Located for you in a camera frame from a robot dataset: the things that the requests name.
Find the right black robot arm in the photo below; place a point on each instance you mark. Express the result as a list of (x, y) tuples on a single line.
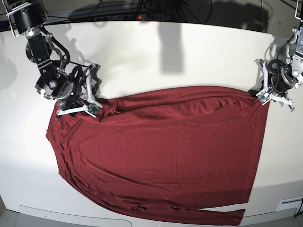
[(28, 18)]

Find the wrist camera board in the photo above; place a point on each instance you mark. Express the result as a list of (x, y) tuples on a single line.
[(93, 109), (263, 96)]

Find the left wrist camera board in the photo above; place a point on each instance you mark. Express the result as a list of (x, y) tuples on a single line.
[(263, 96)]

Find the black power strip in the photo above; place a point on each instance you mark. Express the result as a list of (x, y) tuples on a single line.
[(127, 17)]

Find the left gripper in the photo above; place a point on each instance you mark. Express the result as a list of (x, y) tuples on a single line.
[(283, 77)]

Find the red long-sleeve T-shirt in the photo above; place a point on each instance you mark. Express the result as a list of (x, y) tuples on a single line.
[(169, 155)]

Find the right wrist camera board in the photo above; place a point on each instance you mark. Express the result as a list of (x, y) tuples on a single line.
[(93, 109)]

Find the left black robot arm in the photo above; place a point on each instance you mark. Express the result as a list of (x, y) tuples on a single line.
[(293, 48)]

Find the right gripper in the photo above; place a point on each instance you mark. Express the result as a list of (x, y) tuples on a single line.
[(70, 90)]

